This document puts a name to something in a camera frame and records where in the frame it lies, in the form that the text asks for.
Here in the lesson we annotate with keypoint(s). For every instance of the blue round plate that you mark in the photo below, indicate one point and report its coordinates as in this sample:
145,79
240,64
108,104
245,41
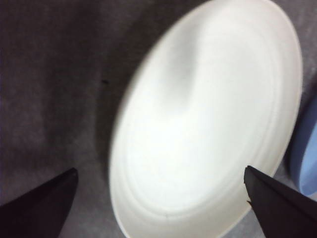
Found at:
308,153

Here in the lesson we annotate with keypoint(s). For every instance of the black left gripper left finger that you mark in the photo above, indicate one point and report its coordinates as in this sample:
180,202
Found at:
37,213

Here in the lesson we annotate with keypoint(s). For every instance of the white round plate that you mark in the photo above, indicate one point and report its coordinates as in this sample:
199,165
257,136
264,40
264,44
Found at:
198,124

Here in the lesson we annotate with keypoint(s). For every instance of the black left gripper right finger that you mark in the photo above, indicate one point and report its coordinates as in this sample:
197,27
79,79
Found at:
284,213

